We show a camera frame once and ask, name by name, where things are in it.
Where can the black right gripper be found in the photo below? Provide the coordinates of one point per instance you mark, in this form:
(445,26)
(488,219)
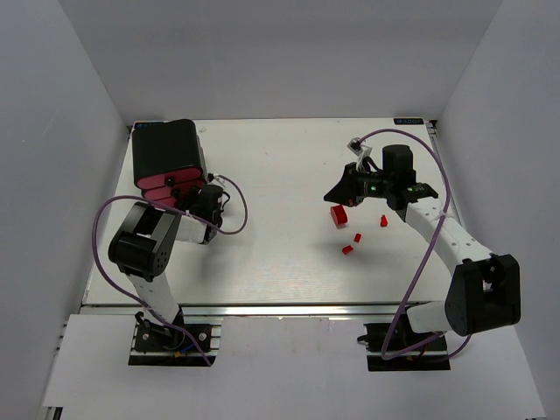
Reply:
(355,185)

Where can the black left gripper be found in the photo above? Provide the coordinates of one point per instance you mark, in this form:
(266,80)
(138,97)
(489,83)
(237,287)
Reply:
(192,192)

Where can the red flower printed lego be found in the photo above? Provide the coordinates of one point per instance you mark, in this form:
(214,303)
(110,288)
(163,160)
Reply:
(339,216)

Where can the pink drawer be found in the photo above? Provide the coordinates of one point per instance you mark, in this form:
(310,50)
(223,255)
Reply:
(165,192)
(168,202)
(159,180)

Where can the pink bottom drawer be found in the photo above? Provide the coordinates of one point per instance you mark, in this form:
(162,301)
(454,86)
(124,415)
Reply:
(168,202)

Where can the pink top drawer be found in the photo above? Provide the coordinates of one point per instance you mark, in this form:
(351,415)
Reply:
(159,180)

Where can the red curved lego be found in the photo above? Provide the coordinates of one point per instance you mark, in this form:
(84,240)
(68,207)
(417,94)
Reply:
(347,249)

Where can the black drawer cabinet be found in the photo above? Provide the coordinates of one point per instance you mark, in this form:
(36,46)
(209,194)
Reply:
(159,147)

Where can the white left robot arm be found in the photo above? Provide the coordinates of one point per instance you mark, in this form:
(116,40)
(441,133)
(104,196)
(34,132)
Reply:
(142,246)

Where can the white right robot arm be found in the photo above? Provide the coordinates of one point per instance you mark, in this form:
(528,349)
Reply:
(484,292)

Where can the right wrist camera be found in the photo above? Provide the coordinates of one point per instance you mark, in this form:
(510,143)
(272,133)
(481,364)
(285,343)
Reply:
(362,152)

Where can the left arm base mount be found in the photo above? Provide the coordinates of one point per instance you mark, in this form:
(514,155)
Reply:
(156,345)

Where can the aluminium table rail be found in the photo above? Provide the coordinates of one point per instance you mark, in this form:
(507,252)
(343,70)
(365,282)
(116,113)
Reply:
(288,310)

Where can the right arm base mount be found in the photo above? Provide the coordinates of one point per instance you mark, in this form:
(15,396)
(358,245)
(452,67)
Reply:
(428,357)

